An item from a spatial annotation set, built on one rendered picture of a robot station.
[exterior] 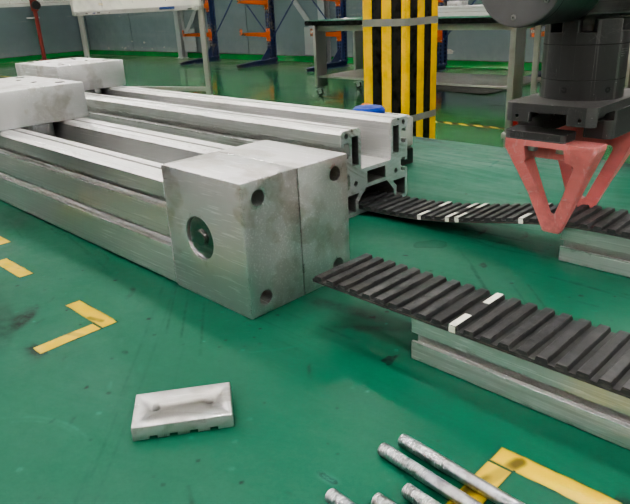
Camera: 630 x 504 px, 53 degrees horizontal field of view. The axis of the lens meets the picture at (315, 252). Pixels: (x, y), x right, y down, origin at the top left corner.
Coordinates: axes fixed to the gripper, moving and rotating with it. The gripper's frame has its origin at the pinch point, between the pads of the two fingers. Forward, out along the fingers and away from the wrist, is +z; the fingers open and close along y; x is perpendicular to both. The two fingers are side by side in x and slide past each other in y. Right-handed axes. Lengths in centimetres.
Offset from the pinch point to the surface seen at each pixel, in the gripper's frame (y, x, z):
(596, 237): 1.9, 3.1, 0.7
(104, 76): -2, -77, -7
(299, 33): -736, -795, 30
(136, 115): 4, -58, -3
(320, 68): -455, -473, 49
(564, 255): 1.9, 0.9, 2.7
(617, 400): 21.0, 11.9, 1.0
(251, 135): 3.7, -33.9, -3.2
